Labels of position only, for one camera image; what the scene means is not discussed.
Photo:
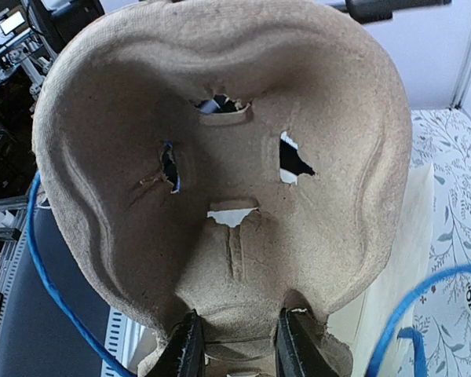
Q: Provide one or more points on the floral patterned table mat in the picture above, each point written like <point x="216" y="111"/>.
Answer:
<point x="443" y="139"/>

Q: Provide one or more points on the right aluminium frame post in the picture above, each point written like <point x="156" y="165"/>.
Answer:
<point x="469" y="55"/>

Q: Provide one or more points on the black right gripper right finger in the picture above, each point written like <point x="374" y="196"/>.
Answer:
<point x="296" y="355"/>

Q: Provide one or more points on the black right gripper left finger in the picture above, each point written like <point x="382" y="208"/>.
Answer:
<point x="184" y="355"/>

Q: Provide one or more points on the checkered paper takeout bag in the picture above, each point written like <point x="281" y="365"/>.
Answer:
<point x="394" y="292"/>

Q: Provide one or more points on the grey slotted cable duct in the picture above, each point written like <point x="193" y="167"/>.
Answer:
<point x="121" y="338"/>

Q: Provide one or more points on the brown cardboard cup carrier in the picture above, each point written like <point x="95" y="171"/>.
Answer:
<point x="233" y="159"/>

